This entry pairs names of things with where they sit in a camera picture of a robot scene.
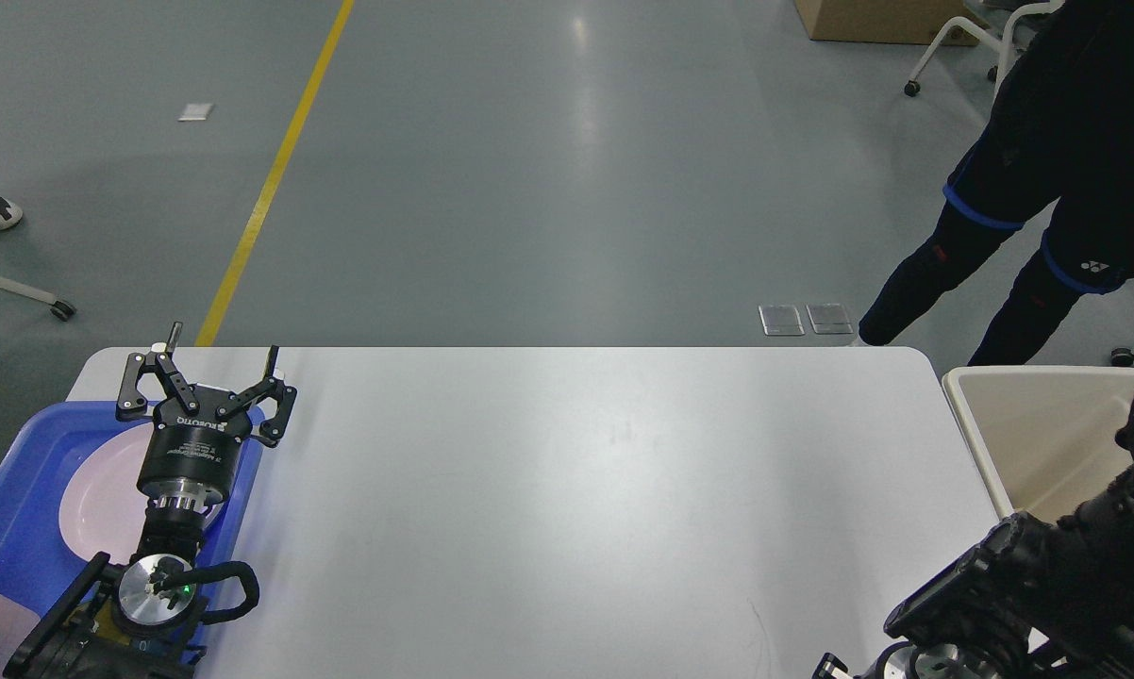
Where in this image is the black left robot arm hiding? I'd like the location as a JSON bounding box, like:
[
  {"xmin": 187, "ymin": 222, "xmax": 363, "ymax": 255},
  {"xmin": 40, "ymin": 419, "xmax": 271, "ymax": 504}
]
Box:
[{"xmin": 3, "ymin": 323, "xmax": 298, "ymax": 678}]

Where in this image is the beige plastic bin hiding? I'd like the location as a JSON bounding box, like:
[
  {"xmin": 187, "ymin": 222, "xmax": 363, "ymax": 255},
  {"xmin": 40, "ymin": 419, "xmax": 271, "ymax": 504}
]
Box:
[{"xmin": 942, "ymin": 365, "xmax": 1134, "ymax": 523}]

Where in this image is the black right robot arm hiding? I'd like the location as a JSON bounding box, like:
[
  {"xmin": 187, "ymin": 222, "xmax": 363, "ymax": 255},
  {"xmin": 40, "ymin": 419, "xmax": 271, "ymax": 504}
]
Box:
[{"xmin": 865, "ymin": 396, "xmax": 1134, "ymax": 678}]

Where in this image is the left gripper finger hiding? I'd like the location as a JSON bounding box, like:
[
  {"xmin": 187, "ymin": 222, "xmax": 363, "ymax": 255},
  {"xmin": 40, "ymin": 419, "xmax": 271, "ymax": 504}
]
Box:
[
  {"xmin": 213, "ymin": 345, "xmax": 298, "ymax": 449},
  {"xmin": 115, "ymin": 322, "xmax": 198, "ymax": 422}
]

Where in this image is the white chair background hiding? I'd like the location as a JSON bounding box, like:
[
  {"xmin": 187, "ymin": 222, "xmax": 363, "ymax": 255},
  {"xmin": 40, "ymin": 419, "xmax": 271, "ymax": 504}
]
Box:
[{"xmin": 904, "ymin": 0, "xmax": 1063, "ymax": 97}]

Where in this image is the white chair left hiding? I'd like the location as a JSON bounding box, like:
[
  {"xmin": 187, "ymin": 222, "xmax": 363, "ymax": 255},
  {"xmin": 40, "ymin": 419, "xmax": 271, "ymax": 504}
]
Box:
[{"xmin": 0, "ymin": 275, "xmax": 76, "ymax": 322}]

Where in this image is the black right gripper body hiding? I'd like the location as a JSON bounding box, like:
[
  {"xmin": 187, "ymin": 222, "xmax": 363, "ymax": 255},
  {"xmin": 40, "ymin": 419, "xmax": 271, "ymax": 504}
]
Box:
[{"xmin": 856, "ymin": 640, "xmax": 1001, "ymax": 678}]

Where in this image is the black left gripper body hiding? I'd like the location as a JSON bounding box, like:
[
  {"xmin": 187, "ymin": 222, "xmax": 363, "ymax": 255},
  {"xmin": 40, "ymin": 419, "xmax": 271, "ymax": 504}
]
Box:
[{"xmin": 136, "ymin": 384, "xmax": 253, "ymax": 515}]

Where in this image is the cardboard box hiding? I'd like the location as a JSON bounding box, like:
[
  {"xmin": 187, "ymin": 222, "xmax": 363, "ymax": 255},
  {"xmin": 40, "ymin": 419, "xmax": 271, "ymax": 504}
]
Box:
[{"xmin": 794, "ymin": 1, "xmax": 985, "ymax": 44}]

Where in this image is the blue plastic tray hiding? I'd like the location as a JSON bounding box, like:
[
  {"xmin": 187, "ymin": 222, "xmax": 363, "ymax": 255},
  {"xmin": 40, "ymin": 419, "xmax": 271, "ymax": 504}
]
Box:
[{"xmin": 0, "ymin": 404, "xmax": 261, "ymax": 619}]

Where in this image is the person in blue-trimmed sportswear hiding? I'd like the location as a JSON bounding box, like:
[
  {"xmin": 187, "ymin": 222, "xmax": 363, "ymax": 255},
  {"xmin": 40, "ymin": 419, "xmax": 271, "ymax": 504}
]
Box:
[{"xmin": 857, "ymin": 1, "xmax": 1134, "ymax": 366}]

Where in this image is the pink plate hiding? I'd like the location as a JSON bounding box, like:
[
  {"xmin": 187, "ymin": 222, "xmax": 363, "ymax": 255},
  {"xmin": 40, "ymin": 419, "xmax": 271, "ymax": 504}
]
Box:
[{"xmin": 58, "ymin": 424, "xmax": 225, "ymax": 567}]

